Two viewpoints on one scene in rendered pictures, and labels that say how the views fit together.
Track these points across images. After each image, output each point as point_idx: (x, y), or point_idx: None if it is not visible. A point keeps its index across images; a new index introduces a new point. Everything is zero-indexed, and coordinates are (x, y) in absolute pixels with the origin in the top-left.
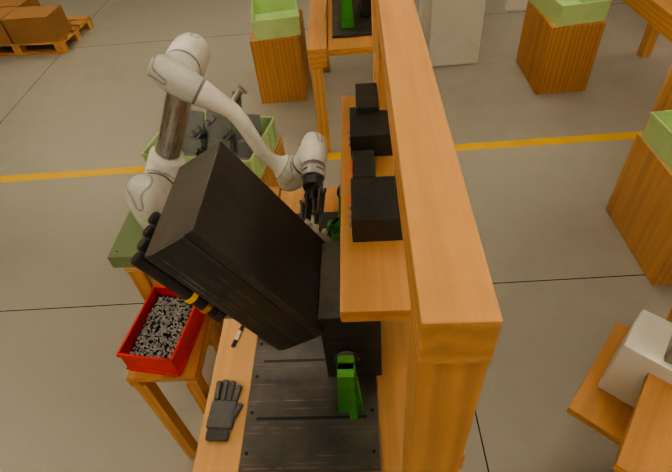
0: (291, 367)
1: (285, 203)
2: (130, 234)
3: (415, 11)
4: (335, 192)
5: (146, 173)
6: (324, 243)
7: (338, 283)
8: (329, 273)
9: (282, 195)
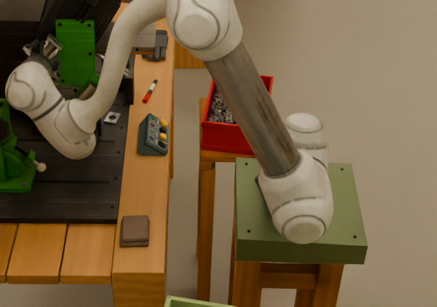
0: (96, 68)
1: (102, 248)
2: (337, 190)
3: None
4: (12, 263)
5: (299, 133)
6: (36, 20)
7: None
8: None
9: (107, 263)
